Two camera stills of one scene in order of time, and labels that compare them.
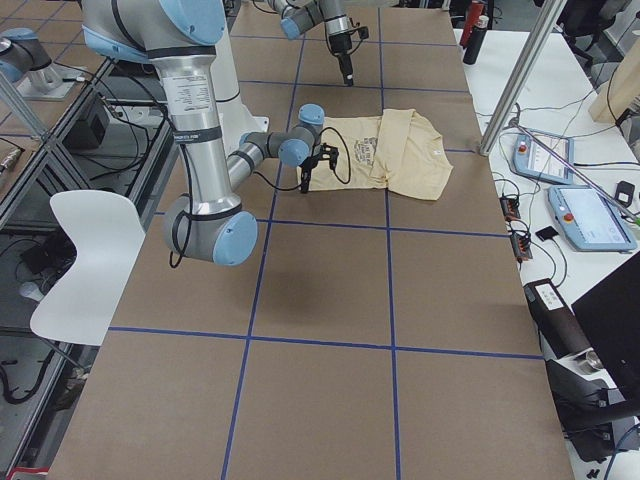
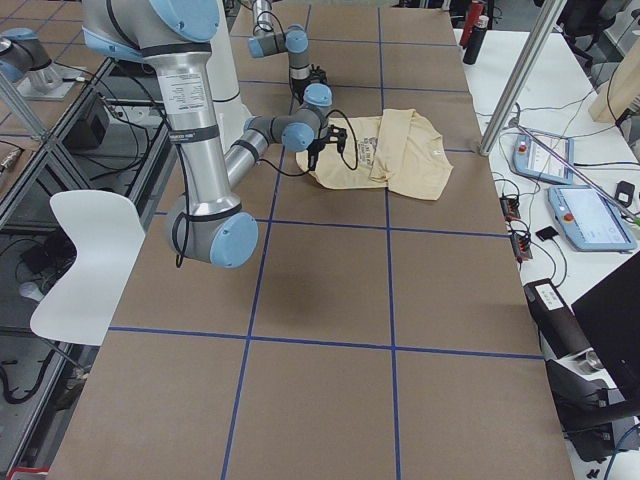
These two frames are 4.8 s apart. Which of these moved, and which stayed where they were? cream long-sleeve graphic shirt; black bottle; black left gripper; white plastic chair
Moved: black left gripper
Stayed: cream long-sleeve graphic shirt; white plastic chair; black bottle
